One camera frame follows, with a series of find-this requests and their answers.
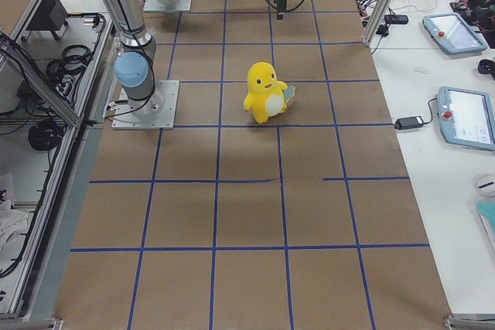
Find blue teach pendant near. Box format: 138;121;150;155
437;87;494;151

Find blue teach pendant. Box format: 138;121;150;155
422;13;487;54
437;87;494;151

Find yellow plush toy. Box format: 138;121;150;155
243;62;295;124

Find blue teach pendant far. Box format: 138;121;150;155
422;13;487;54

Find white crumpled cloth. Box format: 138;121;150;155
0;173;28;253

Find black power adapter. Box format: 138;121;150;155
394;116;425;131

